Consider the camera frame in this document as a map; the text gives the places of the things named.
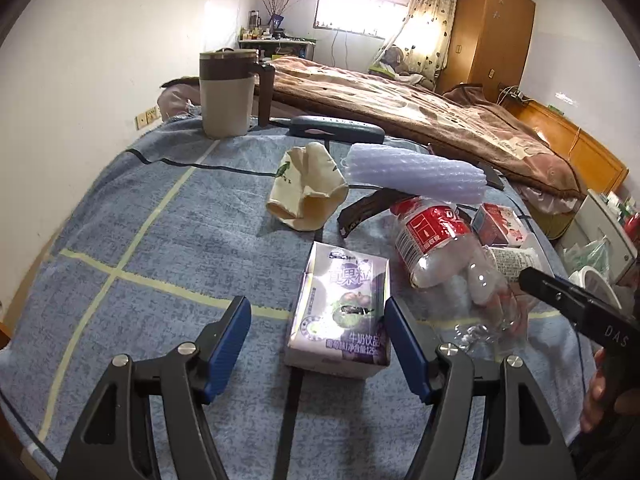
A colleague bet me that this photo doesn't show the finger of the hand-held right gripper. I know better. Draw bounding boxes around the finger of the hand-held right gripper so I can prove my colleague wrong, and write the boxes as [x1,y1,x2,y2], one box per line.
[519,266,598,333]

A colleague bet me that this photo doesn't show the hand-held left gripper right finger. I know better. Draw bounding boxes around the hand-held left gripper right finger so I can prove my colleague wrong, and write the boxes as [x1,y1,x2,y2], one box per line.
[384,297,578,480]

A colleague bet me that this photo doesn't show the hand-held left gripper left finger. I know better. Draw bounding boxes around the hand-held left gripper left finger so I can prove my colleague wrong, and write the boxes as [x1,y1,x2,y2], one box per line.
[57,295,252,480]

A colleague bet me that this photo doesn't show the white printed paper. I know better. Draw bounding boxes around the white printed paper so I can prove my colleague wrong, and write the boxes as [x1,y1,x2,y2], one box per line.
[487,246,543,286]

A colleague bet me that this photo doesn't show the white trash bin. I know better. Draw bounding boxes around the white trash bin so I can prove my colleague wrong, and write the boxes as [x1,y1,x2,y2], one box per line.
[570,266,623,311]

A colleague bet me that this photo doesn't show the clear plastic bottle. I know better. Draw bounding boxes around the clear plastic bottle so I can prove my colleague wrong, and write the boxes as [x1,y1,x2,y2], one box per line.
[452,280,541,356]

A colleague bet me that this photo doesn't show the purple milk carton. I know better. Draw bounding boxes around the purple milk carton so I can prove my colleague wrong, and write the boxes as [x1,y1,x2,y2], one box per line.
[284,241,392,380]

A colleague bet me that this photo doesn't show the pink strawberry milk carton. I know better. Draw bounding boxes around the pink strawberry milk carton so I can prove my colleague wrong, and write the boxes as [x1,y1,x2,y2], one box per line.
[471,203,536,251]

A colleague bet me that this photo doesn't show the brown sachet wrapper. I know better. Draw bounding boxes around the brown sachet wrapper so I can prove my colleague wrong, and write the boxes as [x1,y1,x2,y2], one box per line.
[337,189,416,238]

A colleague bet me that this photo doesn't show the crushed cream paper cup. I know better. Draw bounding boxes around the crushed cream paper cup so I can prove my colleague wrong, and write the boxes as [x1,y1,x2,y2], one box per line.
[266,142,349,232]

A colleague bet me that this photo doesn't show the person's right hand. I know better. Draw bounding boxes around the person's right hand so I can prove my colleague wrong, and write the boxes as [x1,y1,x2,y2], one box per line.
[580,347,608,433]

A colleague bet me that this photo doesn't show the green plastic bag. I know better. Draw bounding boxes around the green plastic bag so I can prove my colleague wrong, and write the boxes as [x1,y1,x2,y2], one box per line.
[562,240,611,281]

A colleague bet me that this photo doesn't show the yellow bed mattress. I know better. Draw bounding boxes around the yellow bed mattress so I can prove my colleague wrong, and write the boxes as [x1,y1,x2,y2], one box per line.
[517,182,586,241]

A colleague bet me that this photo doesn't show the white nightstand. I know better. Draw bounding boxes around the white nightstand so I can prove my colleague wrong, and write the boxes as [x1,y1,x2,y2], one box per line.
[557,189,640,281]

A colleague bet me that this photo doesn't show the red jar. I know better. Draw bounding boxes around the red jar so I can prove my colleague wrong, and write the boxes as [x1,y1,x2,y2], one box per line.
[622,212,640,247]

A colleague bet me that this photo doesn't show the clear bottle with red label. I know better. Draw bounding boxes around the clear bottle with red label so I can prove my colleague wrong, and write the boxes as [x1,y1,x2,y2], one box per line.
[390,196,511,306]

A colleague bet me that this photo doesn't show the dark smartphone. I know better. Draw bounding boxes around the dark smartphone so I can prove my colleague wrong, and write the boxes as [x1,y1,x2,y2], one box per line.
[477,161,506,191]

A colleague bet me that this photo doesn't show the blue checked blanket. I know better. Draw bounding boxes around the blue checked blanket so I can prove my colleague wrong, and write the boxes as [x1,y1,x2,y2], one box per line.
[0,115,586,480]

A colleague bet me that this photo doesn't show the wooden headboard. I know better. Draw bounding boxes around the wooden headboard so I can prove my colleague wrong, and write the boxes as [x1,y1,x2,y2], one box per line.
[500,97,630,196]

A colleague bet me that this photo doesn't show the brown pillow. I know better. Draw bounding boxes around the brown pillow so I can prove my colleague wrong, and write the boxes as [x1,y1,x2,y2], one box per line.
[442,84,501,107]

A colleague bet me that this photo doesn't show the bed with brown blanket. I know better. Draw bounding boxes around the bed with brown blanket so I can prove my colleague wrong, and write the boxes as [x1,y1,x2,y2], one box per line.
[255,55,588,201]

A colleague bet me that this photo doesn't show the beige and brown mug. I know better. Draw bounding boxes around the beige and brown mug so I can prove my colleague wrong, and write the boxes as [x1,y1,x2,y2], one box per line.
[199,49,277,140]

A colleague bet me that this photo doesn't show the pinkish brown cloth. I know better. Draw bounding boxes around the pinkish brown cloth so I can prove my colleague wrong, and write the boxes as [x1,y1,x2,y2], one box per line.
[157,77,203,122]

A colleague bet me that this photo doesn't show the wooden wardrobe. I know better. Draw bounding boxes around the wooden wardrobe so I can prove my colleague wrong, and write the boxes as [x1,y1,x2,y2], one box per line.
[440,0,537,106]

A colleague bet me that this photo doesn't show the grey plush toy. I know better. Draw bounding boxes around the grey plush toy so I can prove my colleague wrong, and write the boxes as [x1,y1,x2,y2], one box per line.
[372,45,407,75]

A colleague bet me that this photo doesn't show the patterned curtain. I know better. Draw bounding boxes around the patterned curtain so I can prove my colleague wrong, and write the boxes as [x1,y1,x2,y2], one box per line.
[400,0,461,73]

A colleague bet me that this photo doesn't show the cluttered desk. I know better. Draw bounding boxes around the cluttered desk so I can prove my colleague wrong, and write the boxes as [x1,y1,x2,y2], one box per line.
[237,34,318,61]

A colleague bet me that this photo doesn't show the bright window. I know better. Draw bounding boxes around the bright window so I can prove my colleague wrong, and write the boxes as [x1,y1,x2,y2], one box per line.
[314,0,411,36]

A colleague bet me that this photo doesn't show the decorative dry branches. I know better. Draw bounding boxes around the decorative dry branches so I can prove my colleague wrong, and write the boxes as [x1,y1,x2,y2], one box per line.
[255,0,301,31]

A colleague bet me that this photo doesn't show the chargers with white cables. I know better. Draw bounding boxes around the chargers with white cables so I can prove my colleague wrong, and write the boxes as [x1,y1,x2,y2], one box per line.
[499,85,532,105]

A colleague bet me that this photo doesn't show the wall socket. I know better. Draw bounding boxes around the wall socket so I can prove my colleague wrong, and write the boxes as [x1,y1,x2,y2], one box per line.
[135,106,161,131]

